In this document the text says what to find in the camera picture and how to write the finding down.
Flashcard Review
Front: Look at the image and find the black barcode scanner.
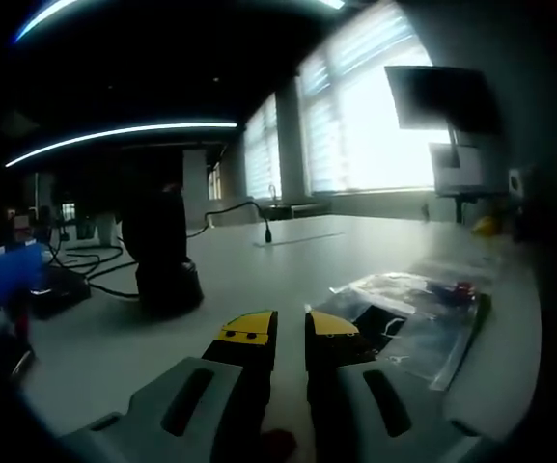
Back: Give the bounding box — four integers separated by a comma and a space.
119, 185, 206, 320

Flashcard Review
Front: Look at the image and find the steel sink table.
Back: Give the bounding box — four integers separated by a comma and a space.
261, 185, 332, 221

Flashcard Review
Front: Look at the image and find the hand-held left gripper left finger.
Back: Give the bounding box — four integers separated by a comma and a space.
60, 308, 279, 463

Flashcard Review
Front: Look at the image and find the dark wall monitor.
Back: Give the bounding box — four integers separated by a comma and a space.
383, 65, 501, 134

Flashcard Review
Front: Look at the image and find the ceiling light strip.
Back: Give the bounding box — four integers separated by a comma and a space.
14, 0, 347, 43
5, 122, 239, 169

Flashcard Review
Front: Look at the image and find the clear blue-label sheet goods packet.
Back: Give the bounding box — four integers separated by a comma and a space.
328, 272, 489, 392

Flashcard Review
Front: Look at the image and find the black plug cable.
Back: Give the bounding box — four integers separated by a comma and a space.
185, 201, 274, 245

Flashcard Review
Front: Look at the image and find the black flat box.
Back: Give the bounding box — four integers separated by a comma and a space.
30, 267, 92, 320

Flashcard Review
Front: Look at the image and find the white table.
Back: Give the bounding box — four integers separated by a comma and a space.
19, 214, 547, 463

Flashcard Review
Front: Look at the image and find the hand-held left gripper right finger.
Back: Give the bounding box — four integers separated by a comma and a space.
303, 308, 501, 463

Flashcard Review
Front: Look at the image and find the blue plastic bin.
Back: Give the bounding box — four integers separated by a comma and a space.
0, 242, 51, 310

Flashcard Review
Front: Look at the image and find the black scanner cable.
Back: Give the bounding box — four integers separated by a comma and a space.
45, 243, 140, 301

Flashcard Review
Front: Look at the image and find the person's left hand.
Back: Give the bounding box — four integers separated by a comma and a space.
261, 427, 298, 463

